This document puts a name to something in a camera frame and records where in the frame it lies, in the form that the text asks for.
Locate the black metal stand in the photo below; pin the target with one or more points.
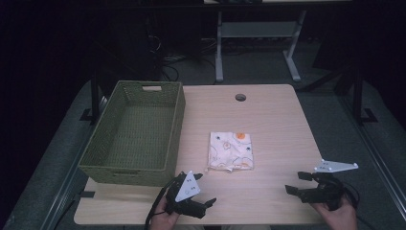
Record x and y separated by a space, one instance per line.
358 96
94 96

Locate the white metal desk frame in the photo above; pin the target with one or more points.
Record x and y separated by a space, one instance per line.
255 29

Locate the green woven basket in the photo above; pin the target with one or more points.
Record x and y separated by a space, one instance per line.
143 134

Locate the black table clamp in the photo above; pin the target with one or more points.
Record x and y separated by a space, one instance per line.
87 194

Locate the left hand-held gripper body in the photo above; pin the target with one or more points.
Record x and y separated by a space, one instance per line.
186 188

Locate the person's right hand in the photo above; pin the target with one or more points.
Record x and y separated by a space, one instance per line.
341 218

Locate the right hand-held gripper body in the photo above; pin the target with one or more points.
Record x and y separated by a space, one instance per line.
325 193

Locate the white patterned cloth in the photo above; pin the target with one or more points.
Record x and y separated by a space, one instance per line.
230 151

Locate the person's left hand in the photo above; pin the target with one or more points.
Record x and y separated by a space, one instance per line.
161 220

